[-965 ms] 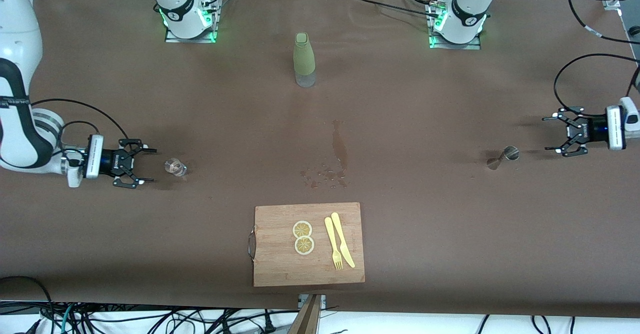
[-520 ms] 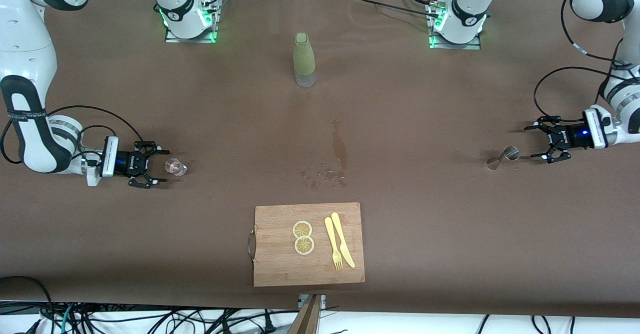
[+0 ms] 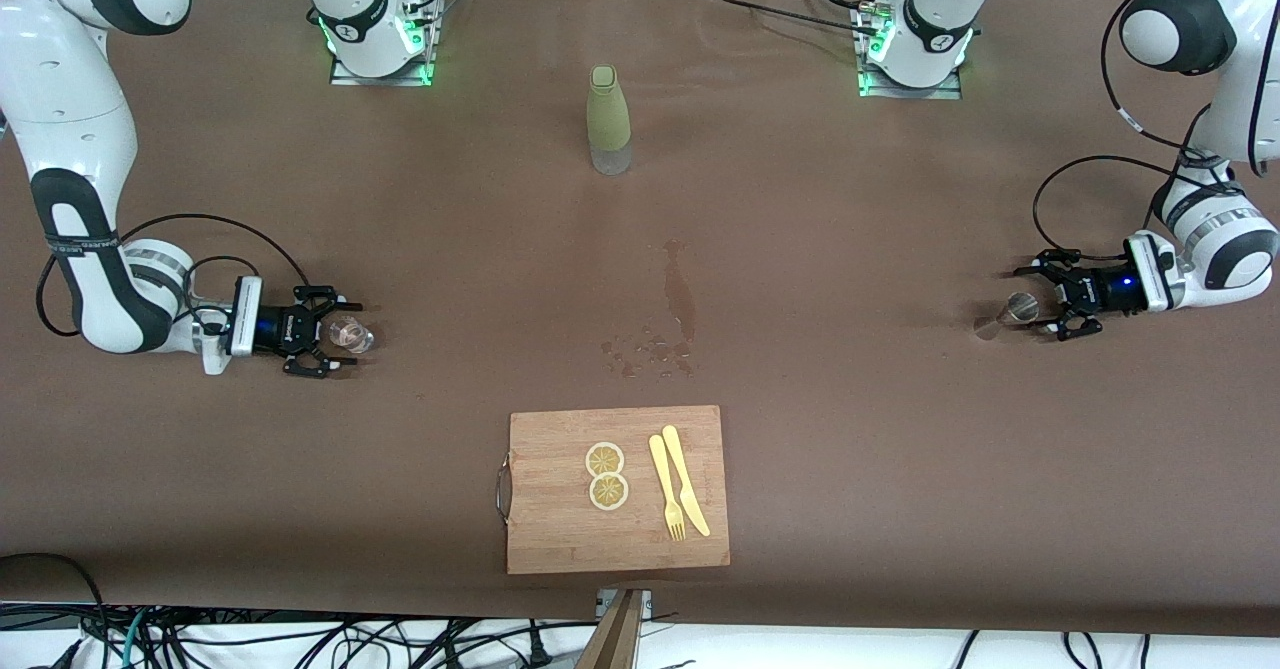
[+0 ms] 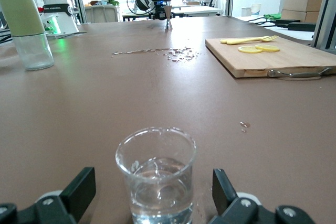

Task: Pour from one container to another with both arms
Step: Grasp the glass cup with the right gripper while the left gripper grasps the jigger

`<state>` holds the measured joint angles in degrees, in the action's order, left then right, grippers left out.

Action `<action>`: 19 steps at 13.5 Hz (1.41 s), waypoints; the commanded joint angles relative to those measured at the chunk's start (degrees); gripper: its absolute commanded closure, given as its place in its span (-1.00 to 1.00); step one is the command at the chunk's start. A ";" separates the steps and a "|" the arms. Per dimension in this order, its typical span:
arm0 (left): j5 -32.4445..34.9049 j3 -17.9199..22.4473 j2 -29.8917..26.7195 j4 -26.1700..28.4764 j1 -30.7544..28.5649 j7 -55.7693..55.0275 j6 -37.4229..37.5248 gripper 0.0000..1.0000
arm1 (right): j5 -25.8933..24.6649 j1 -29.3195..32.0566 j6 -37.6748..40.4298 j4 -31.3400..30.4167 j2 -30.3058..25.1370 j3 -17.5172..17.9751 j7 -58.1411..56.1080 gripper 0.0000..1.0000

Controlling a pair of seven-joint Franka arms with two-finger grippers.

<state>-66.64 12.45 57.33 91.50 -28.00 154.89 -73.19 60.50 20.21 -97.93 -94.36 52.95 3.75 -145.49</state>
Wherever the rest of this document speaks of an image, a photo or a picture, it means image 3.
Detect small clear glass cup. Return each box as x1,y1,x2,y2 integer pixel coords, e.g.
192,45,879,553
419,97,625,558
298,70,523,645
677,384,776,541
328,314,376,356

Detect steel double cone jigger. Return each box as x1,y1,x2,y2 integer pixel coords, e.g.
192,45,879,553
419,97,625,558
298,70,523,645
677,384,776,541
973,292,1042,342

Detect brown table cover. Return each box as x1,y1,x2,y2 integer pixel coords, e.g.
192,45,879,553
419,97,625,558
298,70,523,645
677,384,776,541
0,0,1280,638

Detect wooden cutting board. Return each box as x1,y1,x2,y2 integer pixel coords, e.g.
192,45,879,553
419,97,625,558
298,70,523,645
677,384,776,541
497,405,731,576

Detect green sleeved glass bottle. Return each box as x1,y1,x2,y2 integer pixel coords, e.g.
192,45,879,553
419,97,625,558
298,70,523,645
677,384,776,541
586,65,633,176

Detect yellow plastic fork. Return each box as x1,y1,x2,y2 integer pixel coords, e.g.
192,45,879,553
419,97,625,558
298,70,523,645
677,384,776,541
649,434,688,542

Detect yellow plastic knife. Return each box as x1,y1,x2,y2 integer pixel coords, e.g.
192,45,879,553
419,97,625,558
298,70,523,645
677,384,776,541
661,425,712,538

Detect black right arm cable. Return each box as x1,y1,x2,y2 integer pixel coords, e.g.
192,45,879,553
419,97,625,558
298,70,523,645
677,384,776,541
35,212,313,338

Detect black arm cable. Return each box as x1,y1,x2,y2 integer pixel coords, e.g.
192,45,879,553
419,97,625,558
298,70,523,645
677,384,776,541
1030,0,1280,282
35,212,313,338

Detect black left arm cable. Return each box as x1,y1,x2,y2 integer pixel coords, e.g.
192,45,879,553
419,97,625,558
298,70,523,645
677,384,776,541
1030,0,1280,282

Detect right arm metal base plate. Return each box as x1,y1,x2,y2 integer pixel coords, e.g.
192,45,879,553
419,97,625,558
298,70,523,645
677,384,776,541
330,0,441,88

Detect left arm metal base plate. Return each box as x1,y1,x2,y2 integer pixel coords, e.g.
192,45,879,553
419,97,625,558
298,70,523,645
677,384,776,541
857,4,964,101

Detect teal cable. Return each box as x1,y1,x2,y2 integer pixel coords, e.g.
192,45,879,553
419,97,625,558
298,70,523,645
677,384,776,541
118,613,151,669

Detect small metal bracket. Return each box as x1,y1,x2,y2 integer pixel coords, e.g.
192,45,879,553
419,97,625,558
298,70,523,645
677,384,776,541
596,589,653,622

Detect wooden post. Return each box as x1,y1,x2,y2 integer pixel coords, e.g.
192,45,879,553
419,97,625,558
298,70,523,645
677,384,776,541
577,589,646,669

